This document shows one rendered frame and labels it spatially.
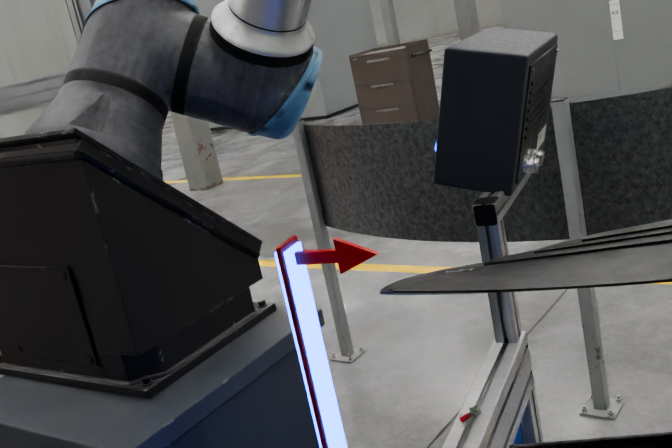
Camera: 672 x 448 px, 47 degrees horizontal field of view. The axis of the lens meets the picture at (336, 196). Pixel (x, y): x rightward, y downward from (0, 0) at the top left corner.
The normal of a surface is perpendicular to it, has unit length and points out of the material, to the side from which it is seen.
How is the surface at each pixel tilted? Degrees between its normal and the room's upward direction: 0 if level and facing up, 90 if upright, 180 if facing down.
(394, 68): 90
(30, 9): 90
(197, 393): 0
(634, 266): 4
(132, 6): 60
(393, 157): 90
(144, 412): 0
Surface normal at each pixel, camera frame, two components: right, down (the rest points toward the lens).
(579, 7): -0.58, 0.30
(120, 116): 0.57, -0.47
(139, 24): 0.18, -0.32
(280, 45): 0.44, -0.02
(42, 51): 0.89, -0.10
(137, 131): 0.79, -0.35
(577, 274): -0.17, -0.98
